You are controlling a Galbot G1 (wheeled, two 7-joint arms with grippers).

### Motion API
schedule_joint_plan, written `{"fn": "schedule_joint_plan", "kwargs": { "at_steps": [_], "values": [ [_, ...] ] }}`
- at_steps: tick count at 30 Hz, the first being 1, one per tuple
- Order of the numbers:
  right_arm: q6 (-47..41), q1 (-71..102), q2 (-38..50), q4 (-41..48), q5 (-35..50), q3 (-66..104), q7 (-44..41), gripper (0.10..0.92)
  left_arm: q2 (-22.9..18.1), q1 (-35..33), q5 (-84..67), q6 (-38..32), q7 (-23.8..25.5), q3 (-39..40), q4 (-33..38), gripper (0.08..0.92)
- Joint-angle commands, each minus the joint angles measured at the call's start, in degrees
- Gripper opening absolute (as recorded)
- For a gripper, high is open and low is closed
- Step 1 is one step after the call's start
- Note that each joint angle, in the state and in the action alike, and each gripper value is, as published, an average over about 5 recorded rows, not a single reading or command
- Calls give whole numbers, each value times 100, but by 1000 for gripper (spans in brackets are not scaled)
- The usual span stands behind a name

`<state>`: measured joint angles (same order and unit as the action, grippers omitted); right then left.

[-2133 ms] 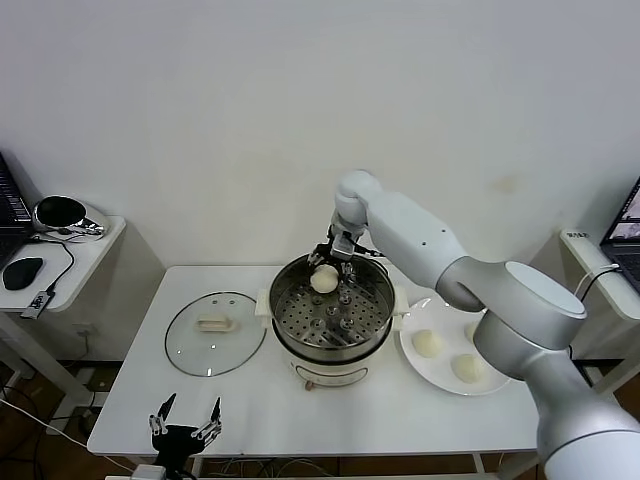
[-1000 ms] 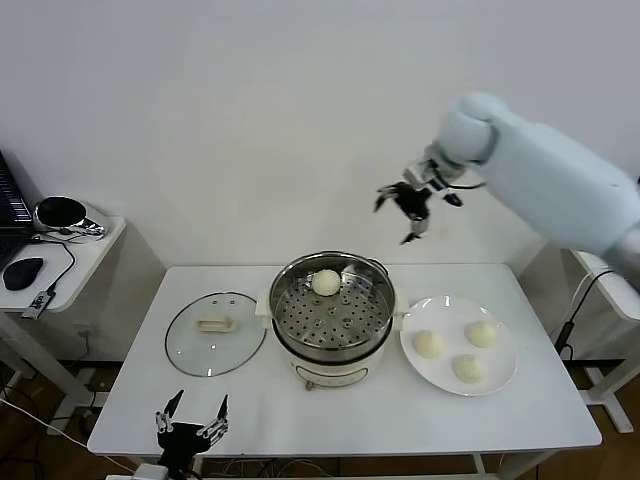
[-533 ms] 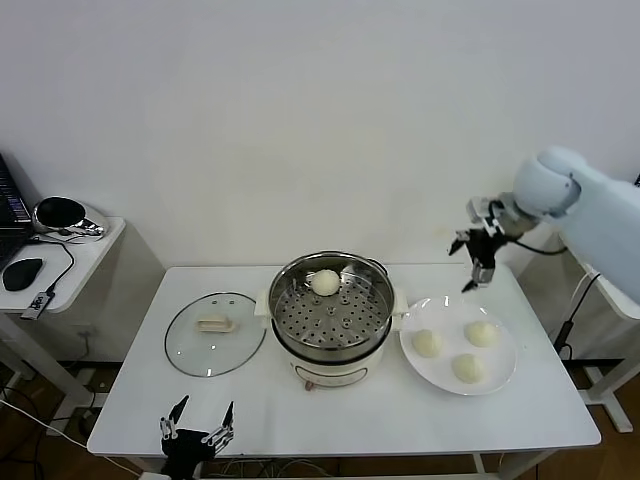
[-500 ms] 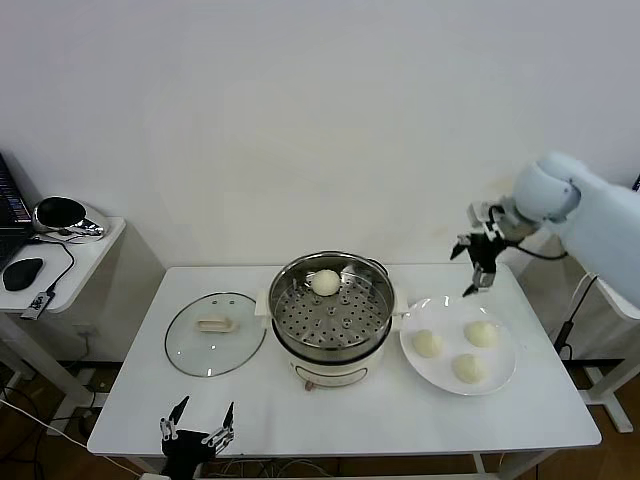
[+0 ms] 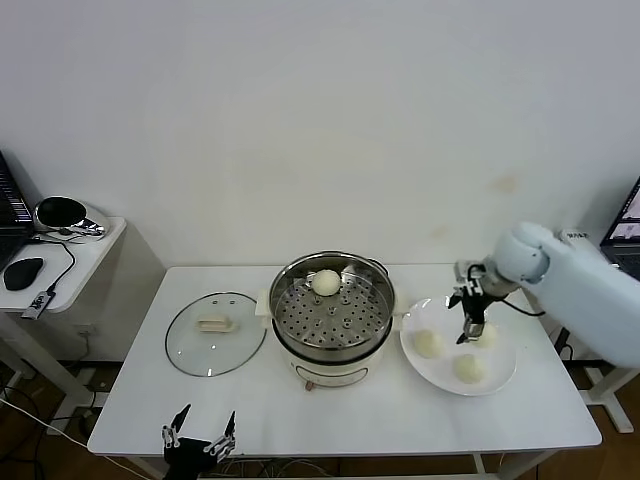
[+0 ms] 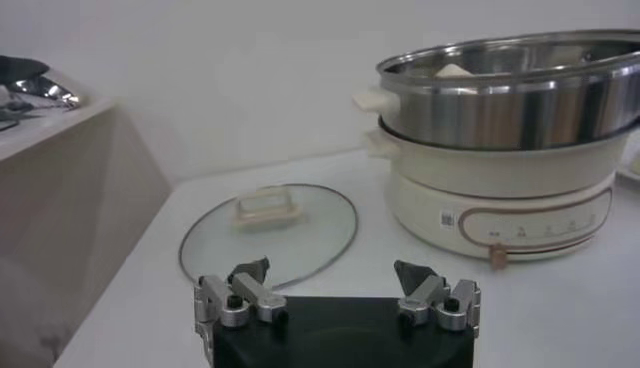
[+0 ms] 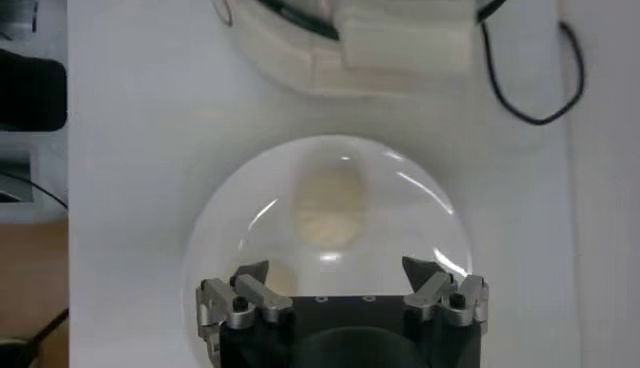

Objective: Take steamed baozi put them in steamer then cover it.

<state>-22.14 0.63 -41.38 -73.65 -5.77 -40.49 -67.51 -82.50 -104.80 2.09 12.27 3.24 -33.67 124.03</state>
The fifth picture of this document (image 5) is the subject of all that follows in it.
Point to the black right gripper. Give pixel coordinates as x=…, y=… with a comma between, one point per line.
x=475, y=302

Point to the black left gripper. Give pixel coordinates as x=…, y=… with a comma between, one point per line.
x=187, y=455

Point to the white steamed baozi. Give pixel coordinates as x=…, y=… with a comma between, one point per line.
x=469, y=370
x=490, y=337
x=429, y=345
x=326, y=282

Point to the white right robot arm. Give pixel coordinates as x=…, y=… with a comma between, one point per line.
x=575, y=300

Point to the perforated steel steamer basket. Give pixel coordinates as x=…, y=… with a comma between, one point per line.
x=292, y=312

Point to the white round plate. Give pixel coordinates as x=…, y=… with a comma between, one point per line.
x=440, y=375

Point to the white electric cooker pot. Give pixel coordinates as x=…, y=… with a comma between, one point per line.
x=330, y=372

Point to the white side table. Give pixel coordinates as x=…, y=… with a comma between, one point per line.
x=607, y=400
x=107, y=245

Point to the black open laptop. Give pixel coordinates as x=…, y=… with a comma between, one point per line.
x=625, y=240
x=10, y=215

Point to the small grey usb hub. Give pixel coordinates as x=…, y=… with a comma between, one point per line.
x=39, y=305

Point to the black computer mouse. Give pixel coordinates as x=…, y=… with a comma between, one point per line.
x=24, y=274

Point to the shiny chrome rounded device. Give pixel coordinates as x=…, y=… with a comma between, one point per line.
x=57, y=212

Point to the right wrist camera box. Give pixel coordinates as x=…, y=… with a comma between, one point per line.
x=466, y=272

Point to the white work table frame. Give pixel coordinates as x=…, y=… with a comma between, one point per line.
x=477, y=462

